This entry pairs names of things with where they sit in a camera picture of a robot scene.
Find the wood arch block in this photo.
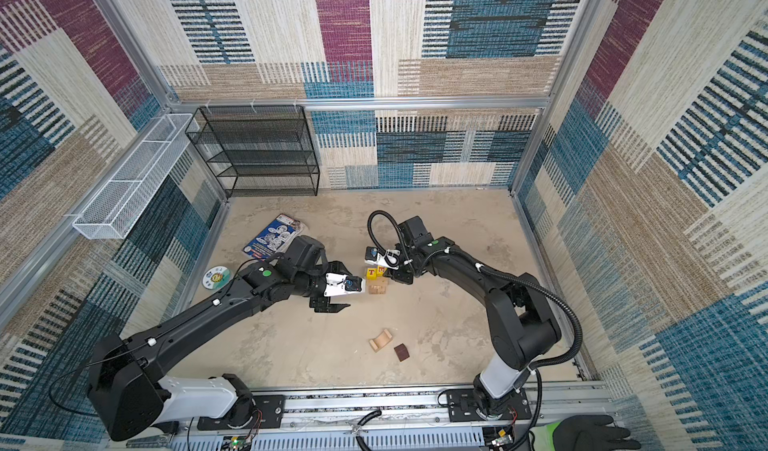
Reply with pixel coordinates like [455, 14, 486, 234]
[368, 329, 393, 352]

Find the plain wood block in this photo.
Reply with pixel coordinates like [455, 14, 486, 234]
[363, 276, 389, 287]

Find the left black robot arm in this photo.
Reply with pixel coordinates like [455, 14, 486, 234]
[87, 236, 362, 441]

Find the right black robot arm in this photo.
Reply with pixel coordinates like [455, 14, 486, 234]
[397, 217, 562, 400]

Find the dark red triangular block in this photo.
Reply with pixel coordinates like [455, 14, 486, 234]
[394, 344, 410, 362]

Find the black and green gloved hand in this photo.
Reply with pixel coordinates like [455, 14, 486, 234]
[529, 415, 641, 451]

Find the blue paperback comic book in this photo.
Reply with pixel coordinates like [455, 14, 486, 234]
[242, 214, 307, 260]

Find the round tin can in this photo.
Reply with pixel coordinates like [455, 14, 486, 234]
[201, 266, 232, 292]

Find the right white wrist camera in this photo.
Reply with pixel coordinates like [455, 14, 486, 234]
[364, 246, 401, 270]

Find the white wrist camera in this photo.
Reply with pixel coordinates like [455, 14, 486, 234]
[323, 273, 366, 298]
[364, 246, 401, 270]

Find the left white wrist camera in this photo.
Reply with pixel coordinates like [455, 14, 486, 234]
[323, 273, 366, 298]

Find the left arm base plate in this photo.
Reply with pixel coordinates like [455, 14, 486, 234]
[243, 394, 286, 431]

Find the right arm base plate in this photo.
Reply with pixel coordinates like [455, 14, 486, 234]
[437, 388, 532, 422]

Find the black corrugated cable hose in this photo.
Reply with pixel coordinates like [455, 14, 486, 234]
[367, 209, 584, 451]

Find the black wire mesh shelf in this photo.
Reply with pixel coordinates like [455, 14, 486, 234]
[185, 105, 320, 199]

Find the white wire mesh basket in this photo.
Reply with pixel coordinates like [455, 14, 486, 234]
[73, 114, 192, 240]

